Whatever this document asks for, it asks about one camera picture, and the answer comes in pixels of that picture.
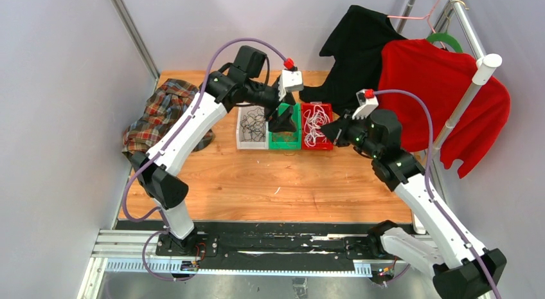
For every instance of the aluminium frame rail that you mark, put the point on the aluminium frame rail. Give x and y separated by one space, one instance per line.
132 30

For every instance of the green hanger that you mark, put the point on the green hanger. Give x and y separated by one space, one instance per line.
445 38

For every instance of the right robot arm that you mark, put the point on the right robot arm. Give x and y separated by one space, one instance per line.
459 265

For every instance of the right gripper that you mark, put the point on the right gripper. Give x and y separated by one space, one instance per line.
339 129

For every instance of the red sweater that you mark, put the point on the red sweater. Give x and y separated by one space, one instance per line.
440 79

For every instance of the black t-shirt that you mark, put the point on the black t-shirt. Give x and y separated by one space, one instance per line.
355 44

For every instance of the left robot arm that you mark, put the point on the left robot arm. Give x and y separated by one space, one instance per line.
230 86

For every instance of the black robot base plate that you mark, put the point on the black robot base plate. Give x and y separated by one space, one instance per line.
277 246

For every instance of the plaid flannel shirt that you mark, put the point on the plaid flannel shirt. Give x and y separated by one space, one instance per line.
164 107

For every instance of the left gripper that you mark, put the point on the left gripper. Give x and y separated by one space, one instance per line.
284 122

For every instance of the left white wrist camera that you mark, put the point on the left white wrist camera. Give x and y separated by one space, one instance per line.
289 82

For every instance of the pink wire hanger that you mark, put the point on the pink wire hanger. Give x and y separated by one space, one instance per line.
402 19

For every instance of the red plastic bin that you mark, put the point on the red plastic bin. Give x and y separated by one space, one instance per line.
313 116

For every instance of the white plastic bin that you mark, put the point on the white plastic bin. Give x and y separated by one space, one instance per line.
252 131

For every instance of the green plastic bin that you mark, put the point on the green plastic bin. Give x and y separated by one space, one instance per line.
287 140

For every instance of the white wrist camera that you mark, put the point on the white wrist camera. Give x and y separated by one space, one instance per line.
289 82
367 104

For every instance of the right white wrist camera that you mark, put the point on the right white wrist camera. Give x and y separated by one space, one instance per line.
367 104

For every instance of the white clothes rack pole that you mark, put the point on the white clothes rack pole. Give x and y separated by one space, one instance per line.
485 68

